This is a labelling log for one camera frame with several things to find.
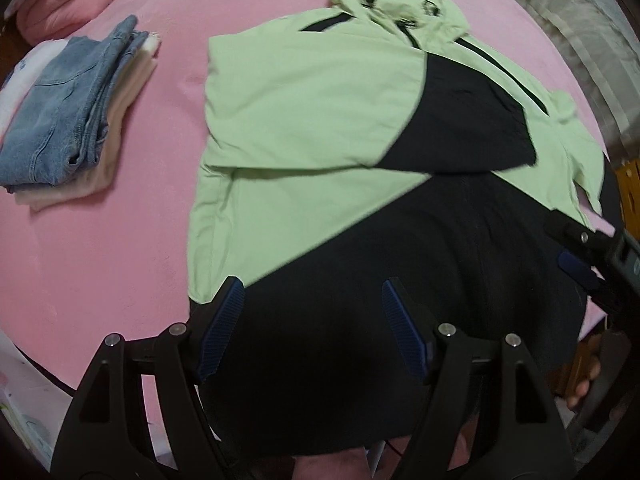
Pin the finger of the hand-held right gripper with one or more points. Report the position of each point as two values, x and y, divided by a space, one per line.
575 234
575 265

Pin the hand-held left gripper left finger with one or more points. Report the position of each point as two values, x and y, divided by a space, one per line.
220 332

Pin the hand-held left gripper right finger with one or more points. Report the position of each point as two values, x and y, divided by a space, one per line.
400 320

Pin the green and black jacket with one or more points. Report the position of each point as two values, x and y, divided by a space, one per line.
300 110

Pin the person's right hand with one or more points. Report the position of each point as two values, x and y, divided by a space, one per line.
592 365

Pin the wooden furniture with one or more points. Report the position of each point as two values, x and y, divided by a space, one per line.
629 185

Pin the pink fleece blanket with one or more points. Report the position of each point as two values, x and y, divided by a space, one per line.
110 260

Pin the white printed bed sheet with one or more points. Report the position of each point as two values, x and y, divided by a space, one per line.
20 410

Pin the cream curtain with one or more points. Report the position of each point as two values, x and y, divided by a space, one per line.
570 15

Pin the folded cream garment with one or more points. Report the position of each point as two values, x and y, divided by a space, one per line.
122 105

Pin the folded blue jeans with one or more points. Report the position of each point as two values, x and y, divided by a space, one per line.
55 110

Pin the white printed cloth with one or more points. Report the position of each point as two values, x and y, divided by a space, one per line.
30 62

